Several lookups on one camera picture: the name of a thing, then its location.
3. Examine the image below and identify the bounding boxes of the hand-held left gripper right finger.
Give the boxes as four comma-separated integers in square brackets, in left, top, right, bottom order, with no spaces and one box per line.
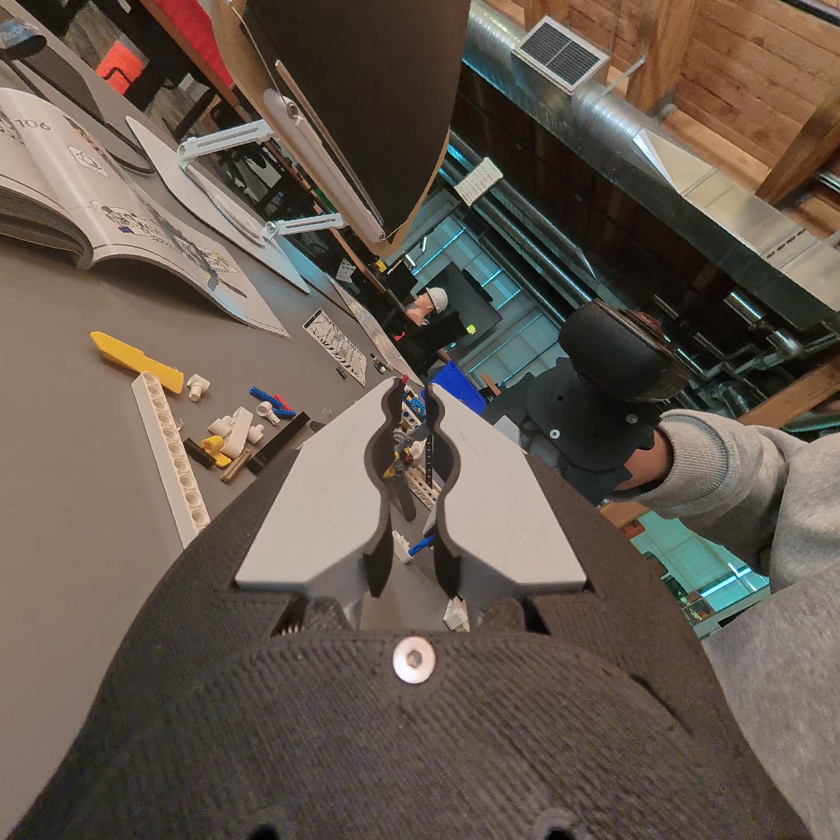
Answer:
[425,384,587,621]

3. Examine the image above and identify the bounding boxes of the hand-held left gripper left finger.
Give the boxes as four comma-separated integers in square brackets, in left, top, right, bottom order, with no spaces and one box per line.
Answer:
[234,377,403,631]

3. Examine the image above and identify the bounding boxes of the person's right forearm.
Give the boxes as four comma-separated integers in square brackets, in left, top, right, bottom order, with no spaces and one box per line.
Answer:
[617,408,840,592]

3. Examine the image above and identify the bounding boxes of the long black lego beam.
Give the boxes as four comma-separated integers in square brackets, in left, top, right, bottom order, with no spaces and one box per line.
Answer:
[245,411,311,475]

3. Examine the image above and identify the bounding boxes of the multicoloured lego model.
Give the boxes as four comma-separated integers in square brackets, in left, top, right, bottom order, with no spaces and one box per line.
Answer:
[387,376,460,527]

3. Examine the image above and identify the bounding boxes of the white lego connector cluster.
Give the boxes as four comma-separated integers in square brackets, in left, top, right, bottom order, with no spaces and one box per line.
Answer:
[209,406,265,460]

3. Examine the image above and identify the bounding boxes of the blue lego pins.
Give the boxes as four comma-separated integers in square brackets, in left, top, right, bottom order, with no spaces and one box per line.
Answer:
[248,386,296,421]

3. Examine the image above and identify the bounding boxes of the long white lego beam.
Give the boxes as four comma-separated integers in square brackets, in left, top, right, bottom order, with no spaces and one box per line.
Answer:
[131,371,211,547]

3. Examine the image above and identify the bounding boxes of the lego sticker sheet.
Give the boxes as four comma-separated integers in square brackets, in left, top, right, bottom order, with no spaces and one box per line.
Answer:
[302,308,368,387]

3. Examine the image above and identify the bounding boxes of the person's right hand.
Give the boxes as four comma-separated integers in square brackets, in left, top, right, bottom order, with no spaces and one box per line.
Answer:
[617,425,670,493]

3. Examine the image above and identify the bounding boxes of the blue plastic bin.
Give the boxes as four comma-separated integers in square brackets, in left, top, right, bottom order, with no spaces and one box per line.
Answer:
[436,359,488,416]

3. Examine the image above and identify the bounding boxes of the yellow brick separator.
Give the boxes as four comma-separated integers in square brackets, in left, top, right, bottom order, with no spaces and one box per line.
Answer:
[90,331,185,395]

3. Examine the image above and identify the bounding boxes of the wooden ceiling beam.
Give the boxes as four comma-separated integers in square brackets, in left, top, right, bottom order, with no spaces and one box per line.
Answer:
[755,92,840,207]

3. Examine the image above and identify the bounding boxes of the white vent grille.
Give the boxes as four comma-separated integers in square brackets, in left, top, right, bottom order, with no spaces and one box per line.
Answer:
[511,16,612,94]

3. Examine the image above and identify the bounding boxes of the person's grey hoodie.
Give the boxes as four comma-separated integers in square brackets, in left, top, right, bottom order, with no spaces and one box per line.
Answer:
[701,571,840,840]

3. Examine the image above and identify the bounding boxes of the white monitor stand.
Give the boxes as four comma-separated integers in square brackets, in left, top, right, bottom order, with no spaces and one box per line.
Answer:
[125,117,349,294]

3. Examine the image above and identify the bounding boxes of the black computer monitor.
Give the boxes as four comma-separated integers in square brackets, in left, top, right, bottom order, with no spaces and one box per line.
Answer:
[210,0,473,258]

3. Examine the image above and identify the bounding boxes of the open instruction booklet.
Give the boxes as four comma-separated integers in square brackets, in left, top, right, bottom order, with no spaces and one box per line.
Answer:
[0,87,291,339]

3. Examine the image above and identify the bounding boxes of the orange plastic object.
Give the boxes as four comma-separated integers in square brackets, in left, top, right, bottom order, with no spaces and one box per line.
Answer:
[96,40,143,94]

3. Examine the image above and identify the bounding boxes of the red cloth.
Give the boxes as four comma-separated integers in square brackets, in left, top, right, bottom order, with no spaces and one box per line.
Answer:
[154,0,235,89]

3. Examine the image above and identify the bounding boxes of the silver ventilation duct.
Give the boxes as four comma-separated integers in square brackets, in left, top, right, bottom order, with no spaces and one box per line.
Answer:
[459,0,840,332]

